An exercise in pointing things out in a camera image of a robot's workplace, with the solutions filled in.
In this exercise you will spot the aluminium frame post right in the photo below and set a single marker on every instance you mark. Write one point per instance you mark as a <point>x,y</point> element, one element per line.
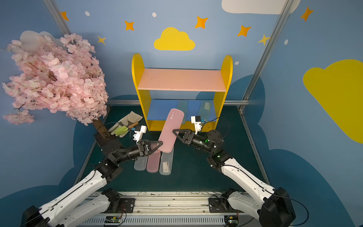
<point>288,7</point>

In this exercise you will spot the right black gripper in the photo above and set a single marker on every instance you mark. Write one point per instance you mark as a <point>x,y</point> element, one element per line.
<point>188,137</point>

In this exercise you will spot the green garden trowel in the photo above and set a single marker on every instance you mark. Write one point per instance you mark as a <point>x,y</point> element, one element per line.
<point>121,129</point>

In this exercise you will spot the pink pencil case bottom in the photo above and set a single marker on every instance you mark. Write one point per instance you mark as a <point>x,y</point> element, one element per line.
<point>167,137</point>

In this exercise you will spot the pink pencil case top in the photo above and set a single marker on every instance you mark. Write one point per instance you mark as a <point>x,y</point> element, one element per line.
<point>153,162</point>

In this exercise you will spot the pink cherry blossom tree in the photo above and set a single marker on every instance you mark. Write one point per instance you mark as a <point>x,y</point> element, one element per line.
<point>61,77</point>

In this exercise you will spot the clear pencil case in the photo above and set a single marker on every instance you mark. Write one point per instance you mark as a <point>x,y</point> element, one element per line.
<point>141,163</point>
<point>166,163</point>

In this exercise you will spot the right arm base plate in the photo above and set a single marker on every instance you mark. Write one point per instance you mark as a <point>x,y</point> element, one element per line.
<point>216,205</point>

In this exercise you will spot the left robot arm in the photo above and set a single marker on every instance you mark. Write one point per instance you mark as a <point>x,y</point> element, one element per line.
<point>67,211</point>

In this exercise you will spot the yellow toy shelf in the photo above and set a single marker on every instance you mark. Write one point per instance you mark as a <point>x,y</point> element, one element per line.
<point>155,111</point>

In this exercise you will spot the teal pencil case right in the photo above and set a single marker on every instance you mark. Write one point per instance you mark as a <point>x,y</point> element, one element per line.
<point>204,110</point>

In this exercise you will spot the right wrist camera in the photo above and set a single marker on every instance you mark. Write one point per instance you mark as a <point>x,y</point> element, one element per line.
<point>198,123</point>

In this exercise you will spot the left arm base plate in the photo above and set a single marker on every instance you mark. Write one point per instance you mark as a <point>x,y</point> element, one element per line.
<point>126,205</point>

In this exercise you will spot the teal pencil case middle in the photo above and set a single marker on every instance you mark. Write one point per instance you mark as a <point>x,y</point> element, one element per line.
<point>183,106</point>

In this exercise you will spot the right controller board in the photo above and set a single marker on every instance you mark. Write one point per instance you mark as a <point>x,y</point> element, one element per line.
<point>231,221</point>

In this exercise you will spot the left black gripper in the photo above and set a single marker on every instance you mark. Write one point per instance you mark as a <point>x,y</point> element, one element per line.
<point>143,147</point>

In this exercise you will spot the beige cloth tool pouch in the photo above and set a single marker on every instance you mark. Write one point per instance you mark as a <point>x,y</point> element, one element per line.
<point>127,120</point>

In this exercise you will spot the aluminium frame post left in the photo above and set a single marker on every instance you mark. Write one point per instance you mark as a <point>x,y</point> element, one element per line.
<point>57,16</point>

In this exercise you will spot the controller board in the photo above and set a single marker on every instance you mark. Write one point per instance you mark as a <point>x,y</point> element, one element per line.
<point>231,221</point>
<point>113,220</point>

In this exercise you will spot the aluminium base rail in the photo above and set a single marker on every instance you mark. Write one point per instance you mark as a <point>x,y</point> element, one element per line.
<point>166,209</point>

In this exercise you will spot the left controller board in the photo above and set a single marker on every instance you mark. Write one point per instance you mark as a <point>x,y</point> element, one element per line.
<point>113,220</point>

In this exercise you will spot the teal pencil case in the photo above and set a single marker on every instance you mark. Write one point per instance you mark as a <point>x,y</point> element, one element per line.
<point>183,106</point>
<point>204,110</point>

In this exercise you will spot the aluminium frame post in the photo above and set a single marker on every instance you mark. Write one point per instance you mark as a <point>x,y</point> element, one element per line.
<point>57,16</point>
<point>288,7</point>

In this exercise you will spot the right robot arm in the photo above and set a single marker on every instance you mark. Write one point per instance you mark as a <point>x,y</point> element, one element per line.
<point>271,207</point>

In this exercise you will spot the pink pencil case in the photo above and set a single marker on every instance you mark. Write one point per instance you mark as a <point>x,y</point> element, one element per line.
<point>153,162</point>
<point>167,137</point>

